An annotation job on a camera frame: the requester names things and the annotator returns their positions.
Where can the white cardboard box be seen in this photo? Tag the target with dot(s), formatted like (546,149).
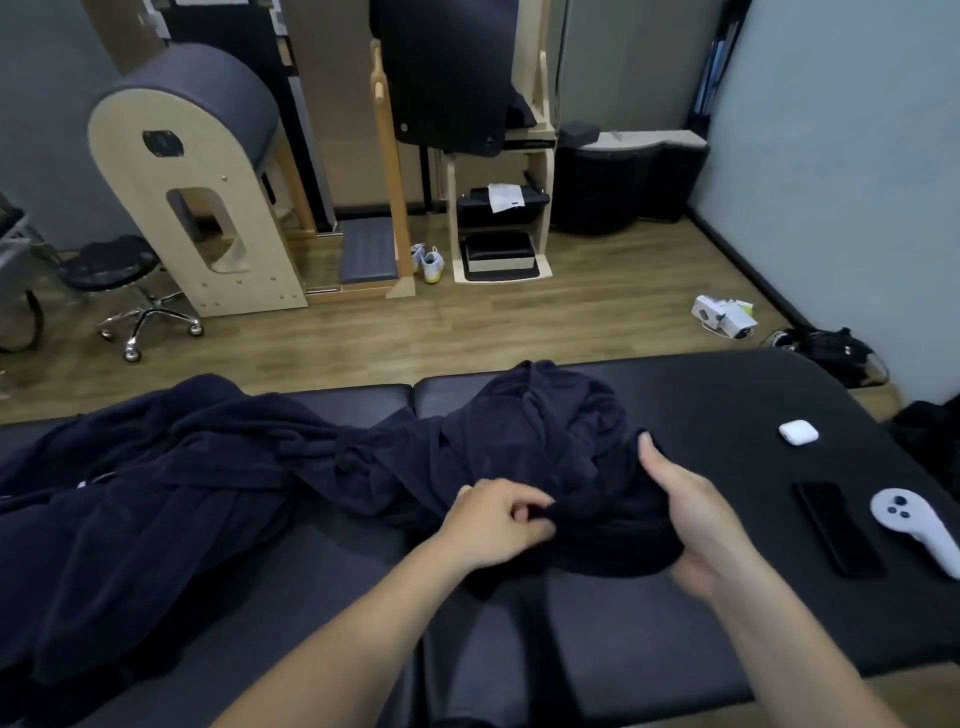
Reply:
(724,315)

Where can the grey padded step platform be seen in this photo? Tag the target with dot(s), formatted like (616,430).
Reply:
(367,255)

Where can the dark navy bathrobe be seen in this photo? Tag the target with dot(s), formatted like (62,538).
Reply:
(300,480)

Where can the small black box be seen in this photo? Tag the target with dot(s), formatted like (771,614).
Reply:
(578,133)

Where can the person's left thumb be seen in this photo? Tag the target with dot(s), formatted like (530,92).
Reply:
(534,529)

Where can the wooden ladder barrel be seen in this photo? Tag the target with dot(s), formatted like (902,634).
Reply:
(202,172)

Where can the white handheld controller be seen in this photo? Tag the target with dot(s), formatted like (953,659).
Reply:
(915,525)

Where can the person's right thumb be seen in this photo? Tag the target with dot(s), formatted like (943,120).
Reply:
(654,459)

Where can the white earbuds case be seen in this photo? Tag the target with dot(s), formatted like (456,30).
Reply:
(798,433)

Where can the black hanging mat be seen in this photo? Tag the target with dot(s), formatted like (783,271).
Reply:
(442,75)

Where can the black smartphone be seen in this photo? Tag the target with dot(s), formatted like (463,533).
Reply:
(838,527)

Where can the black rolling stool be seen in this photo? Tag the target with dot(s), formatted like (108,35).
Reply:
(124,285)

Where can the person's right forearm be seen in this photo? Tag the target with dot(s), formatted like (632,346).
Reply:
(795,645)

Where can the black bag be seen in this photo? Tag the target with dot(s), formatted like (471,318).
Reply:
(829,352)

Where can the wooden upright frame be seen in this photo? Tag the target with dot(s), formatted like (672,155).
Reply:
(390,172)

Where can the person's left hand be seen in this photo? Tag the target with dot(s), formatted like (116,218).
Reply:
(484,525)

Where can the person's right hand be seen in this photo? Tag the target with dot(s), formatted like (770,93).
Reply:
(694,517)

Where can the person's left forearm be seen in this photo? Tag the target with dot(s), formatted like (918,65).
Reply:
(330,645)

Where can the white sneaker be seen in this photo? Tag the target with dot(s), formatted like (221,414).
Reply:
(433,265)
(416,257)

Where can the white paper sheet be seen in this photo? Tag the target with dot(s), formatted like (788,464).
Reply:
(506,197)

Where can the black padded box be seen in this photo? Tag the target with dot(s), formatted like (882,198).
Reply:
(499,253)

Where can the wooden pilates chair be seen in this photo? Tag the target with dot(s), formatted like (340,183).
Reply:
(499,217)

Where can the black curved cabinet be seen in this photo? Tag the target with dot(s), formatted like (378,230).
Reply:
(626,180)

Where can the black padded massage table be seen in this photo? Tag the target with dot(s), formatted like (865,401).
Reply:
(675,525)

